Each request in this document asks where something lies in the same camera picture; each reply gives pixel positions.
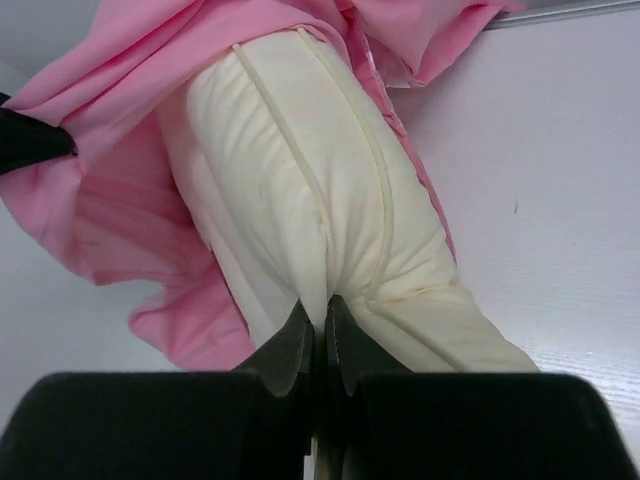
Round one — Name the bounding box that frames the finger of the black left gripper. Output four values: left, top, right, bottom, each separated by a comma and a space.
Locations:
0, 93, 78, 175

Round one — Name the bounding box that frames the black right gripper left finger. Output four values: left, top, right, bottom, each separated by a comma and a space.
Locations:
12, 305, 314, 479

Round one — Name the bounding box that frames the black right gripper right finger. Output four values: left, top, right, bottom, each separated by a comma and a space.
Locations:
325, 297, 631, 479

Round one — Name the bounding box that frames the pink satin pillowcase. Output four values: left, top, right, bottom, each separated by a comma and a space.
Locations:
1, 1, 512, 370

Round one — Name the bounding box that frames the cream pillow with bear print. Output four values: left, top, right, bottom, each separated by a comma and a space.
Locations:
155, 29, 535, 372

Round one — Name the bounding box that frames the aluminium frame rail right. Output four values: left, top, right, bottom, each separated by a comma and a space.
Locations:
485, 0, 639, 31

